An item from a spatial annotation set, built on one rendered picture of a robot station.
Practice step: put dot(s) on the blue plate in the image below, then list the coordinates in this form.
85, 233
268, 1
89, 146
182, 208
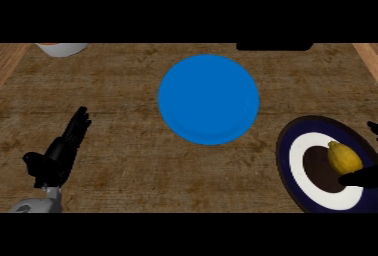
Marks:
209, 99

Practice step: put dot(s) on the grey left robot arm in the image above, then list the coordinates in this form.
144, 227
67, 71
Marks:
44, 202

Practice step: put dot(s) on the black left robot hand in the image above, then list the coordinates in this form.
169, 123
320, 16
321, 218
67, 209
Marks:
60, 156

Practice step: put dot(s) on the black appliance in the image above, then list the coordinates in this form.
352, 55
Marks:
274, 46

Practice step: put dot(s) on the white bowl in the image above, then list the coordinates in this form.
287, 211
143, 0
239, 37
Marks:
61, 48

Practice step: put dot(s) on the yellow lemon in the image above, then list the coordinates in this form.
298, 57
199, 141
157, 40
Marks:
343, 158

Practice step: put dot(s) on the navy white brown plate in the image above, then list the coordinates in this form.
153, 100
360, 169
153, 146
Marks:
301, 156

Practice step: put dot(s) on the brown woven placemat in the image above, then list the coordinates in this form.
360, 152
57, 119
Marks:
148, 166

